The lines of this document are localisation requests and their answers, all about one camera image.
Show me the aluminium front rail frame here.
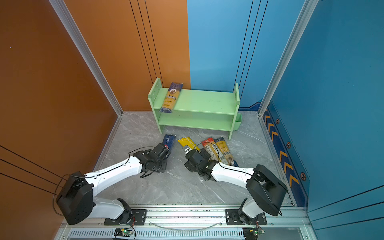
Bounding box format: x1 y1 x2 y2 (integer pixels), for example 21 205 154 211
55 204 317 240

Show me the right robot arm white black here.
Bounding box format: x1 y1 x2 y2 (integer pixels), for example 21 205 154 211
185 149 288 225

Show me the green two-tier wooden shelf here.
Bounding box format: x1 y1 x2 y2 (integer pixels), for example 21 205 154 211
148 78 242 140

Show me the blue Barilla spaghetti box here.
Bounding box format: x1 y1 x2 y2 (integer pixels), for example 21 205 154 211
162 134 176 151

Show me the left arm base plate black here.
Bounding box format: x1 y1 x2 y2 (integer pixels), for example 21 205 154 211
104 209 147 227

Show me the red spaghetti bag white label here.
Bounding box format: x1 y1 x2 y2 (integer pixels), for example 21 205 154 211
202 137 223 162

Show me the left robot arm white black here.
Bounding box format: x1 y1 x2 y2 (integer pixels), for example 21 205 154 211
56 144 170 225

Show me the white cable on rail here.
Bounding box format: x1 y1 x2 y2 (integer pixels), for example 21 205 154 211
148 221 224 232

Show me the yellow Pastatime spaghetti bag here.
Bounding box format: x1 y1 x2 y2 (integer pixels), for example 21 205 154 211
178 137 201 154

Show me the right circuit board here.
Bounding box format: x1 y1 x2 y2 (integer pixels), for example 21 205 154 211
243 228 265 240

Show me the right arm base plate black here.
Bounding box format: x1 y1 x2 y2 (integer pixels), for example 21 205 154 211
225 209 268 226

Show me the Ankara spaghetti bag blue yellow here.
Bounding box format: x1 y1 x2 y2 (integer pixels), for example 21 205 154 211
160 83 184 113

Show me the left green circuit board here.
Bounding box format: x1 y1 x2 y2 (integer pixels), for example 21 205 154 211
114 228 135 239

